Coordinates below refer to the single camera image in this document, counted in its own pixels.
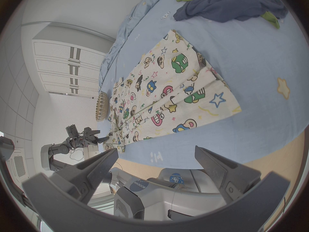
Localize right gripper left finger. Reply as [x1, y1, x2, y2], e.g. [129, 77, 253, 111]
[49, 149, 119, 205]

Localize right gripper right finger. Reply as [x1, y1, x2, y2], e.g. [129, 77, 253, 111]
[194, 146, 262, 205]

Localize white printed pyjama top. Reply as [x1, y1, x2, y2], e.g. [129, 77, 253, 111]
[103, 29, 242, 153]

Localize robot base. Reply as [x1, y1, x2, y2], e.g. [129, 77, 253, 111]
[101, 167, 228, 221]

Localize round woven basket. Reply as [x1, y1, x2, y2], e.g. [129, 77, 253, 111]
[95, 91, 109, 122]

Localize dark blue garment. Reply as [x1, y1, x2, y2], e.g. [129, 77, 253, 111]
[173, 0, 289, 22]

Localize white low cabinet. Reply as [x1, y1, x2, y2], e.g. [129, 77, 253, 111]
[83, 145, 99, 159]

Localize ceiling air conditioner vent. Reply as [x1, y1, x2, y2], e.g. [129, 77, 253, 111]
[5, 149, 30, 178]

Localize white wardrobe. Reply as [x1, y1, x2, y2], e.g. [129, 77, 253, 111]
[33, 24, 116, 98]

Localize pale blue quilt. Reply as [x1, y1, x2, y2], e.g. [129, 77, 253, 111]
[98, 0, 174, 86]

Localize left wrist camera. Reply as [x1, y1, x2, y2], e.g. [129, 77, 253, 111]
[66, 124, 80, 138]

